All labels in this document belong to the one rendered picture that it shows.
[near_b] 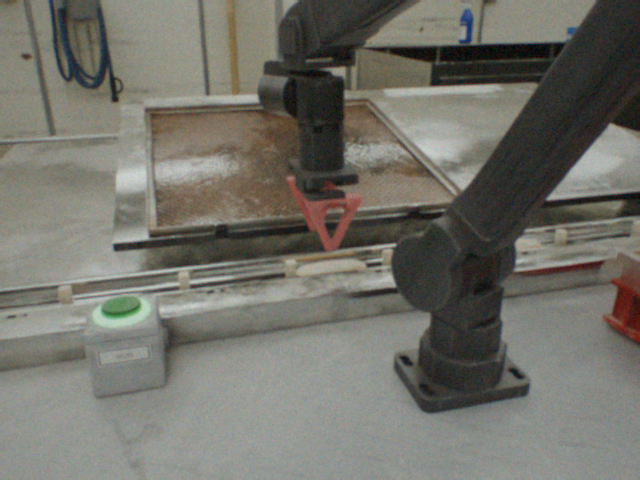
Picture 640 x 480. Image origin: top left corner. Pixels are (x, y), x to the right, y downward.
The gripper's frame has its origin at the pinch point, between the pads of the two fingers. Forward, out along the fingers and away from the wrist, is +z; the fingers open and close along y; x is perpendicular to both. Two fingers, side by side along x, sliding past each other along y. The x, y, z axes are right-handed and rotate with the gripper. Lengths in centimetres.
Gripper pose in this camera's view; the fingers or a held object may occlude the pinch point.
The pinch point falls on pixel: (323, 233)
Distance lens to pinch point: 73.8
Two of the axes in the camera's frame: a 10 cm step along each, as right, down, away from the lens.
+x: 9.6, -1.2, 2.5
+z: 0.2, 9.3, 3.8
